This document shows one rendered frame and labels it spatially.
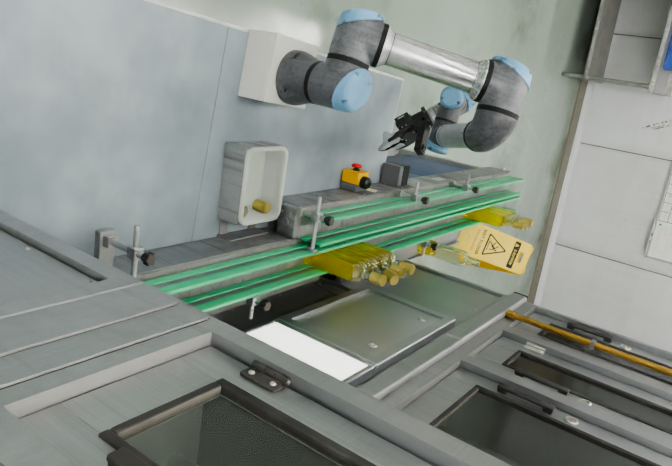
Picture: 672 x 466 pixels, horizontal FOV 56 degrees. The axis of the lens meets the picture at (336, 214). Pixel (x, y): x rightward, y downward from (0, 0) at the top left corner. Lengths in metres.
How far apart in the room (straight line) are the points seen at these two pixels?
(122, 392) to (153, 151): 0.94
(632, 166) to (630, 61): 1.12
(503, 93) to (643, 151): 5.87
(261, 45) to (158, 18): 0.31
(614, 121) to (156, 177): 6.41
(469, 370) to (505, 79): 0.79
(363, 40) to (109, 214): 0.76
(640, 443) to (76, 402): 1.35
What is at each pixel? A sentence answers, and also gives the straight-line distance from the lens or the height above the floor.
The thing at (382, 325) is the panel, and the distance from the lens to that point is 1.90.
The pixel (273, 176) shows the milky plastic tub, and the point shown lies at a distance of 1.90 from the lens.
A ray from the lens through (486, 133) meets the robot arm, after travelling 1.74.
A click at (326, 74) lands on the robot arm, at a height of 1.00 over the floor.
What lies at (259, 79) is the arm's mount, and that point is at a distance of 1.76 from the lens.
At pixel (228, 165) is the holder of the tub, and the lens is 1.80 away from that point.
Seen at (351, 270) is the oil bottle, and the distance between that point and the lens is 1.90.
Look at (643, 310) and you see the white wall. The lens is 7.80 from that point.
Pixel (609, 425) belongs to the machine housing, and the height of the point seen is 1.83.
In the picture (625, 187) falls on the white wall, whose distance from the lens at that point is 7.61.
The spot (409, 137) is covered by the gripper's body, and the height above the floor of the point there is 0.94.
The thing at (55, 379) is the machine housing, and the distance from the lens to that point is 0.79.
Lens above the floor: 2.00
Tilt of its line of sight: 32 degrees down
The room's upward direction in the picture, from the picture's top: 108 degrees clockwise
